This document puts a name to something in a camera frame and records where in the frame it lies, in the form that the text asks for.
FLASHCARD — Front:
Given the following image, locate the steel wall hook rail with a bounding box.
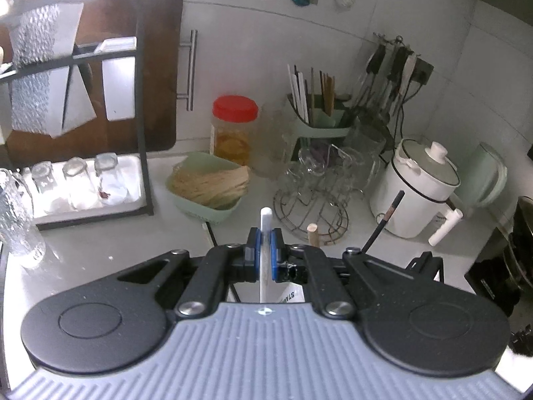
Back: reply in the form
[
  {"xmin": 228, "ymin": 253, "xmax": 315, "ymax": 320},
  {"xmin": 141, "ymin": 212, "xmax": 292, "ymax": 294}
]
[{"xmin": 372, "ymin": 32, "xmax": 413, "ymax": 51}]

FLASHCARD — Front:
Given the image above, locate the dark cooking pot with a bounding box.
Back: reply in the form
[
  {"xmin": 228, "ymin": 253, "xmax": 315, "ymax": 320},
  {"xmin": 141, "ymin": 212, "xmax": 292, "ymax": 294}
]
[{"xmin": 502, "ymin": 196, "xmax": 533, "ymax": 296}]

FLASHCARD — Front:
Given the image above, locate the textured glass mug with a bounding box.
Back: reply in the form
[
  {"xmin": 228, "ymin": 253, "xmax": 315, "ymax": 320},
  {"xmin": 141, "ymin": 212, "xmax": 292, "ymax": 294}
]
[{"xmin": 0, "ymin": 168, "xmax": 46, "ymax": 268}]

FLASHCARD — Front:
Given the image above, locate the black stove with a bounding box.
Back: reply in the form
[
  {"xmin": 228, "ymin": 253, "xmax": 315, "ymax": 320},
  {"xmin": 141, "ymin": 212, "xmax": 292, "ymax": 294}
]
[{"xmin": 463, "ymin": 254, "xmax": 523, "ymax": 319}]

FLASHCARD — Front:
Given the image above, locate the white electric cooker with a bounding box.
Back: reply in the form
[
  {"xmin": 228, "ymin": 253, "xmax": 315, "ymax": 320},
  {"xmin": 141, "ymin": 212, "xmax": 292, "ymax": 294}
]
[{"xmin": 369, "ymin": 150, "xmax": 464, "ymax": 246}]

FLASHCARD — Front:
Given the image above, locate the wire glass rack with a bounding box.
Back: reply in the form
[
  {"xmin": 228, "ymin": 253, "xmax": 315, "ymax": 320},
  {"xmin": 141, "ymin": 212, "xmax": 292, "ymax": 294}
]
[{"xmin": 272, "ymin": 144, "xmax": 381, "ymax": 246}]

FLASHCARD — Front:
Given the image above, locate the green chopstick holder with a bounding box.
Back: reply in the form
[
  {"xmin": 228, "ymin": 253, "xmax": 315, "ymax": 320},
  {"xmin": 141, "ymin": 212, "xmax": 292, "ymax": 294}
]
[{"xmin": 286, "ymin": 94, "xmax": 359, "ymax": 151}]

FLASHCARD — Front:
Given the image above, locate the clear glass jar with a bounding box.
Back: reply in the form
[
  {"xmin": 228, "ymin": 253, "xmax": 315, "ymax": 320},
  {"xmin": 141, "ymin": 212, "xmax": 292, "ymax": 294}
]
[{"xmin": 255, "ymin": 106, "xmax": 294, "ymax": 178}]

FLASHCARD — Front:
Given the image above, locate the white drip tray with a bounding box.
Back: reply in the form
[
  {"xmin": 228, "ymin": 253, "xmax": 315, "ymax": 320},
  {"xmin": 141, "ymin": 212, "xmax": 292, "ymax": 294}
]
[{"xmin": 31, "ymin": 154, "xmax": 147, "ymax": 226}]

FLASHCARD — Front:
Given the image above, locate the black-handled kitchen utensil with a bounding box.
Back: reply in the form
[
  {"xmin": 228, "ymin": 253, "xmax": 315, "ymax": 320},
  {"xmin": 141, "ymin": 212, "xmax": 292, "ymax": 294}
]
[
  {"xmin": 377, "ymin": 46, "xmax": 406, "ymax": 114},
  {"xmin": 354, "ymin": 44, "xmax": 386, "ymax": 113}
]

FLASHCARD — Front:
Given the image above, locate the white mug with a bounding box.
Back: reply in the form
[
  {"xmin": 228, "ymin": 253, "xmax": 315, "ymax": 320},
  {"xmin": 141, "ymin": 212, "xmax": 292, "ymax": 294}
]
[{"xmin": 227, "ymin": 281, "xmax": 311, "ymax": 304}]

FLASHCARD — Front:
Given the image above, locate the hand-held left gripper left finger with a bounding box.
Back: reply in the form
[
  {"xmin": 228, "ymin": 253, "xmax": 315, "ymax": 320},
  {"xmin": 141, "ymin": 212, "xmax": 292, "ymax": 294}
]
[{"xmin": 102, "ymin": 228, "xmax": 262, "ymax": 319}]

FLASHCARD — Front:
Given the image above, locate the green plastic basket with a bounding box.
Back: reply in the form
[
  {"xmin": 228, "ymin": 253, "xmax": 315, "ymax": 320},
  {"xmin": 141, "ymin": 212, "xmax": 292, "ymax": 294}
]
[{"xmin": 167, "ymin": 152, "xmax": 251, "ymax": 223}]

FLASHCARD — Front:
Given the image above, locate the white chopstick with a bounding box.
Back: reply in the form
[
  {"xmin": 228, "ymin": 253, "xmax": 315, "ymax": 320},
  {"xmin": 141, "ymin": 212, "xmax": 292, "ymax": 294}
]
[{"xmin": 259, "ymin": 207, "xmax": 274, "ymax": 303}]

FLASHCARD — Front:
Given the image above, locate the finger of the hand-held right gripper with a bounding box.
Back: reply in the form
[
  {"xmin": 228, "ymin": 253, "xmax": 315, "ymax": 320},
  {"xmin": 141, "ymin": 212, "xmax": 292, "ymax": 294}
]
[{"xmin": 406, "ymin": 252, "xmax": 445, "ymax": 286}]

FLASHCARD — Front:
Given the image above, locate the clear glass pitcher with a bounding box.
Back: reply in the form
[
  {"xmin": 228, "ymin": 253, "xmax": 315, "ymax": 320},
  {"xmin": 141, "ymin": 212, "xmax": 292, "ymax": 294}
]
[{"xmin": 352, "ymin": 127, "xmax": 394, "ymax": 185}]

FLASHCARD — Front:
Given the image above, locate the brown cutting board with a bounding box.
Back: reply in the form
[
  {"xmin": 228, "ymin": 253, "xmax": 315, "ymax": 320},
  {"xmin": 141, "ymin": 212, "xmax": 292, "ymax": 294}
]
[{"xmin": 0, "ymin": 0, "xmax": 198, "ymax": 167}]

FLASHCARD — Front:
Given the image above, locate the red-marked clear drinking glass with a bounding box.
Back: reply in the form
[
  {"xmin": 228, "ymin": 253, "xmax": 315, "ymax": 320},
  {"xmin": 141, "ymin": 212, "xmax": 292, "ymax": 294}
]
[{"xmin": 94, "ymin": 152, "xmax": 128, "ymax": 205}]

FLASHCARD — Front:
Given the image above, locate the plain steel cleaver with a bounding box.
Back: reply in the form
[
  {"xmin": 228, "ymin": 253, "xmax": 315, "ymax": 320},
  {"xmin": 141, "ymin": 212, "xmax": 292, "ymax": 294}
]
[{"xmin": 62, "ymin": 64, "xmax": 97, "ymax": 131}]

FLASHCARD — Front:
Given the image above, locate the pale green kettle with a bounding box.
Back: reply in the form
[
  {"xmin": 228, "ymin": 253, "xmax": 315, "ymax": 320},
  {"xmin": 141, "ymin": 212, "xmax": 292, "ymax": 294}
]
[{"xmin": 453, "ymin": 142, "xmax": 509, "ymax": 218}]

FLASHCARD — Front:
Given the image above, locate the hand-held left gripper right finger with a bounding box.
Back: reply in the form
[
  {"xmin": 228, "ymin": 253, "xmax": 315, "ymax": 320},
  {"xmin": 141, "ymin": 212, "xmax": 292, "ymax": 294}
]
[{"xmin": 270, "ymin": 228, "xmax": 421, "ymax": 319}]

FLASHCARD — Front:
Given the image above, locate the white rack container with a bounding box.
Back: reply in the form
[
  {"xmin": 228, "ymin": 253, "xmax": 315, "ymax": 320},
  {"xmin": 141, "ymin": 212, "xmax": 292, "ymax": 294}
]
[{"xmin": 94, "ymin": 37, "xmax": 138, "ymax": 122}]

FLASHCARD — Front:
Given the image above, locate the black dish rack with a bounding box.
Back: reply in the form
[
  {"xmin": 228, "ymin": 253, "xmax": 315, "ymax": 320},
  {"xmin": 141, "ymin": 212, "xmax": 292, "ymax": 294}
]
[{"xmin": 0, "ymin": 0, "xmax": 155, "ymax": 232}]

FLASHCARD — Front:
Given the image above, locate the hammered steel cleaver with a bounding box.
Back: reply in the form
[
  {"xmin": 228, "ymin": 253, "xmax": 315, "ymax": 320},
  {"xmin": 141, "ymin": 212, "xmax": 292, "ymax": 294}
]
[{"xmin": 9, "ymin": 3, "xmax": 84, "ymax": 136}]

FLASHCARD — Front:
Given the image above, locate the black power cable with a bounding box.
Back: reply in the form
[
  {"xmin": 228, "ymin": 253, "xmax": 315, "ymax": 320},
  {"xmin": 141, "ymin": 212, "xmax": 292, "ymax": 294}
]
[{"xmin": 399, "ymin": 79, "xmax": 422, "ymax": 139}]

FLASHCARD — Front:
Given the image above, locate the clear stemmed glass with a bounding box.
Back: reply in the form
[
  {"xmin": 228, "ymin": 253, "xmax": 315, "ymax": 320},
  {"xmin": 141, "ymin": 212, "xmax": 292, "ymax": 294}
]
[
  {"xmin": 333, "ymin": 146, "xmax": 375, "ymax": 192},
  {"xmin": 297, "ymin": 146, "xmax": 334, "ymax": 184}
]

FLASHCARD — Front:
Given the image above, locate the red-lidded plastic jar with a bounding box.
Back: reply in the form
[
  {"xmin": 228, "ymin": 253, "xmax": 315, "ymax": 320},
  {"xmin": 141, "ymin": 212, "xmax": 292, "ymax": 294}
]
[{"xmin": 209, "ymin": 96, "xmax": 259, "ymax": 167}]

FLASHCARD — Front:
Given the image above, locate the dried noodles bundle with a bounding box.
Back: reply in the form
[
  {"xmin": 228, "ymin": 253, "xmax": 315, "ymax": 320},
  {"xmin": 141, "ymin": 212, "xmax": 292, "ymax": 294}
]
[{"xmin": 171, "ymin": 164, "xmax": 250, "ymax": 210}]

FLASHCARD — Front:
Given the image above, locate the black power strip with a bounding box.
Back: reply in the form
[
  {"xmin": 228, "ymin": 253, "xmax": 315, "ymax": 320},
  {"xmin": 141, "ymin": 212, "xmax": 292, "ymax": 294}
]
[{"xmin": 412, "ymin": 58, "xmax": 435, "ymax": 87}]

